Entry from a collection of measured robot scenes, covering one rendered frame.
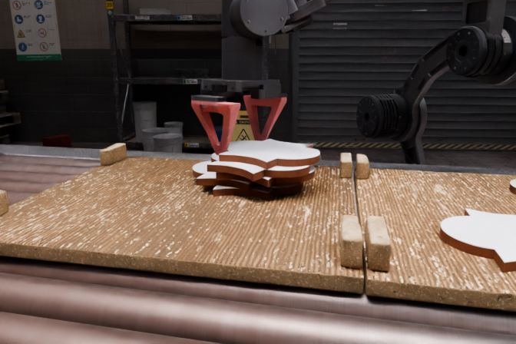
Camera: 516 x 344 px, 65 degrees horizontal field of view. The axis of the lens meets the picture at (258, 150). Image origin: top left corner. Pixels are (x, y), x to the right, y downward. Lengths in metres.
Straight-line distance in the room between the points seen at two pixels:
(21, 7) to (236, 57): 5.74
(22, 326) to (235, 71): 0.36
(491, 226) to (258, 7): 0.33
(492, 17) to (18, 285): 1.24
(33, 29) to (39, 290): 5.79
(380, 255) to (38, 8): 5.90
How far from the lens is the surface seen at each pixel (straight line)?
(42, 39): 6.07
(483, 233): 0.44
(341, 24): 5.19
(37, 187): 0.70
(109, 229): 0.45
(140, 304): 0.35
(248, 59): 0.54
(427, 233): 0.45
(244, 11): 0.47
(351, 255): 0.35
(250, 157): 0.50
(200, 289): 0.38
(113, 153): 0.71
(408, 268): 0.37
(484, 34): 1.31
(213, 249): 0.38
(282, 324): 0.32
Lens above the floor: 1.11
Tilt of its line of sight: 13 degrees down
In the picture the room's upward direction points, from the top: straight up
